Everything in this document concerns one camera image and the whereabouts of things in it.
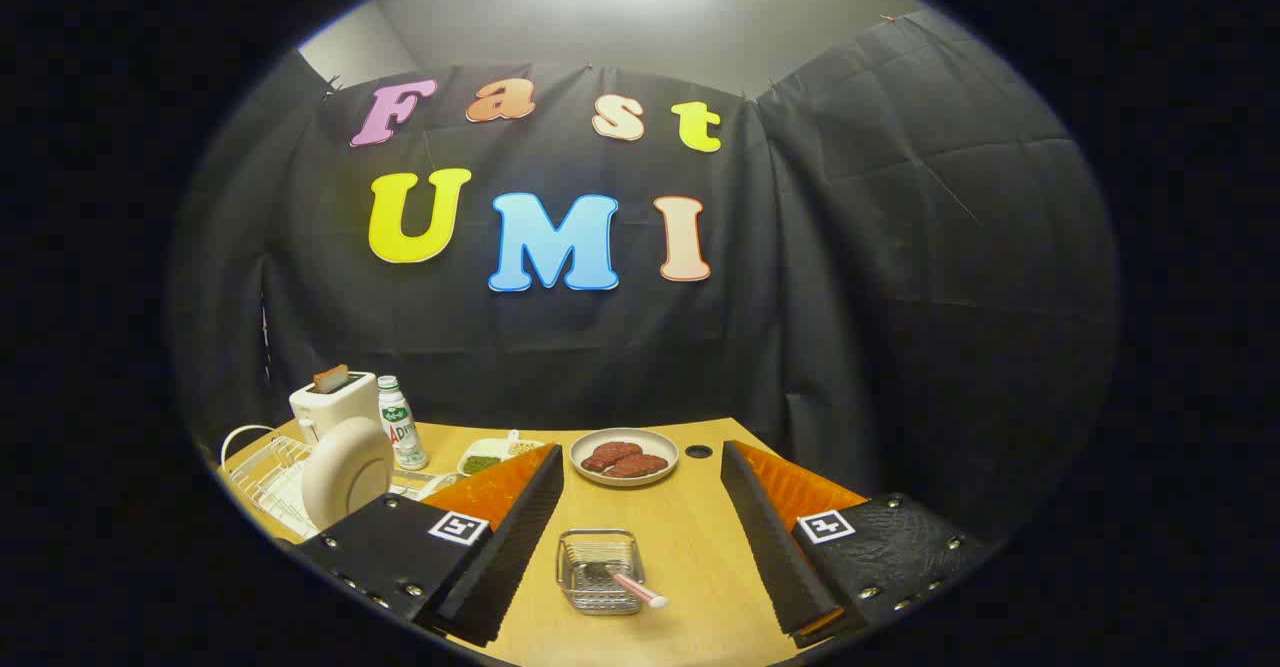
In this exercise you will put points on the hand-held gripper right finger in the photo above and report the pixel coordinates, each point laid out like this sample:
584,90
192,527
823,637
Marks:
770,547

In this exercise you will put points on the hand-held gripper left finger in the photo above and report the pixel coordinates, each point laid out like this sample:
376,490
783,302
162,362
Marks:
520,547

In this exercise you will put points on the cream round plate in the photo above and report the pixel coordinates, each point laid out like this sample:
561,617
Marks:
345,472

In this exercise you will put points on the white divided dish with beans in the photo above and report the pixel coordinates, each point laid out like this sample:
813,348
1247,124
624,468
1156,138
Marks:
490,450

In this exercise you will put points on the grey plate with raised rim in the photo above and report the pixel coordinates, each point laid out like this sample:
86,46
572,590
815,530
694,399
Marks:
650,439

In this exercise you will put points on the brown meat patty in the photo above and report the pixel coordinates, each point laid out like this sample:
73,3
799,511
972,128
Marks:
612,454
640,466

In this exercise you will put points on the white drink bottle green label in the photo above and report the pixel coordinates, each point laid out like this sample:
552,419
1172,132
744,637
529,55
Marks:
400,427

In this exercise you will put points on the white toaster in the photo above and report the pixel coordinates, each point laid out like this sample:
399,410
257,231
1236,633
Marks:
340,402

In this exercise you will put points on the brown toast slice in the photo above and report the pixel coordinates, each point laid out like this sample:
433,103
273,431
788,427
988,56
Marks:
330,379

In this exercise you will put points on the black backdrop cloth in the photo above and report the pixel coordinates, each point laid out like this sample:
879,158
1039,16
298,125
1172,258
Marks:
850,297

